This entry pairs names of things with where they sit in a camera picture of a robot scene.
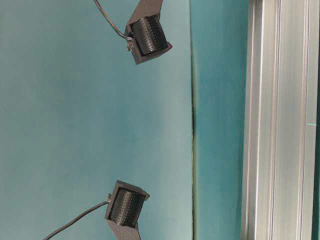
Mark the grey gripper finger with ribbed roller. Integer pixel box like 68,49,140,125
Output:
125,0,173,65
104,180,150,240

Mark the thin grey cable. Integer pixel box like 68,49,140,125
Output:
93,0,133,41
42,193,112,240

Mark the silver aluminium extrusion rail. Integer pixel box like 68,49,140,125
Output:
240,0,320,240

